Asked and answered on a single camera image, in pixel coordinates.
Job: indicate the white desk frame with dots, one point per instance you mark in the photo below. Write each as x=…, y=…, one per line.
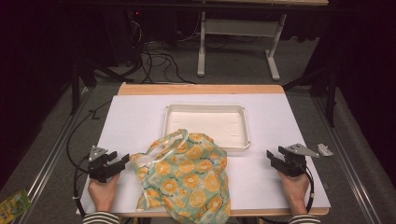
x=239, y=27

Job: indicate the person's right hand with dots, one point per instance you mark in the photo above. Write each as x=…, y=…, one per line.
x=295, y=191

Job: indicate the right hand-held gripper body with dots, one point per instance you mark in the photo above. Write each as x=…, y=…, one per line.
x=294, y=165

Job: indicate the black metal stand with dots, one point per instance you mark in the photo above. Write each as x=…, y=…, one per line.
x=74, y=87
x=330, y=93

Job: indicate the person's left hand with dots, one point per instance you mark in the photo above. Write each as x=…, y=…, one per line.
x=102, y=194

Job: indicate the crumpled white paper scrap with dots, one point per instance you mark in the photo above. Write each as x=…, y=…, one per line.
x=324, y=150

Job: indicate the white paper sheet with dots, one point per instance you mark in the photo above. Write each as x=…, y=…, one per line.
x=137, y=121

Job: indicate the white plastic tray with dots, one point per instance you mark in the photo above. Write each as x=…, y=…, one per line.
x=208, y=123

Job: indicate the orange-slice print shopping bag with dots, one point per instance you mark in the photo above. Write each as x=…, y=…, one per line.
x=186, y=177

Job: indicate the metal floor rail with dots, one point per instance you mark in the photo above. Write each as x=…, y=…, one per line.
x=345, y=161
x=46, y=161

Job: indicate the dark computer tower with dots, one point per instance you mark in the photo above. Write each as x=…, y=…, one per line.
x=123, y=37

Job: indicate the green printed packet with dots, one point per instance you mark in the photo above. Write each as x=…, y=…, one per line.
x=13, y=206

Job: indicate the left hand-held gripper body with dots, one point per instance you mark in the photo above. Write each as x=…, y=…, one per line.
x=99, y=169

